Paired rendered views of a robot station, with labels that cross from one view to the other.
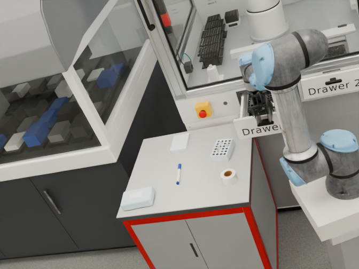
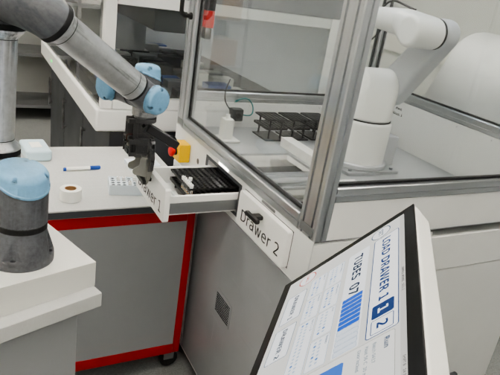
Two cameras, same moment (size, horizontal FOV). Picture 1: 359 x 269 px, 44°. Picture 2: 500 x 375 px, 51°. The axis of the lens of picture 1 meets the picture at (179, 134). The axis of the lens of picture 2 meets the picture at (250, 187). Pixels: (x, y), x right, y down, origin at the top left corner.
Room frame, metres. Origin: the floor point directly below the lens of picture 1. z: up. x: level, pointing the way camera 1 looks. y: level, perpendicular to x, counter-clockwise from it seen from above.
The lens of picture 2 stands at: (0.61, -1.57, 1.53)
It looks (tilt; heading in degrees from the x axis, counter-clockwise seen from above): 21 degrees down; 37
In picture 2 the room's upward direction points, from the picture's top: 9 degrees clockwise
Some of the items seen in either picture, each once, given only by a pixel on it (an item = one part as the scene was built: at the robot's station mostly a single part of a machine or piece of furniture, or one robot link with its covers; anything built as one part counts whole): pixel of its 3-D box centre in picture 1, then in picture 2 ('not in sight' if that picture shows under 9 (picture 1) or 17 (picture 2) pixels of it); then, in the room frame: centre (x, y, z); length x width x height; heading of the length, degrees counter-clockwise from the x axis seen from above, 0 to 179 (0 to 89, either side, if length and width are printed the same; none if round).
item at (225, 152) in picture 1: (222, 150); (126, 185); (1.73, -0.16, 0.78); 0.12 x 0.08 x 0.04; 147
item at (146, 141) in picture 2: (258, 99); (140, 135); (1.61, -0.37, 1.04); 0.09 x 0.08 x 0.12; 158
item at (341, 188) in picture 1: (345, 175); (20, 238); (1.16, -0.50, 0.88); 0.15 x 0.15 x 0.10
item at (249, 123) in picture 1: (266, 124); (152, 187); (1.65, -0.39, 0.87); 0.29 x 0.02 x 0.11; 68
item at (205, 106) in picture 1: (203, 110); (180, 151); (1.98, -0.16, 0.88); 0.07 x 0.05 x 0.07; 68
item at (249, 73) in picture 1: (262, 75); (121, 87); (1.51, -0.39, 1.20); 0.11 x 0.11 x 0.08; 89
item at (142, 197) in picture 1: (137, 198); (35, 149); (1.64, 0.29, 0.78); 0.15 x 0.10 x 0.04; 73
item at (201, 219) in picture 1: (210, 218); (95, 260); (1.75, 0.02, 0.38); 0.62 x 0.58 x 0.76; 68
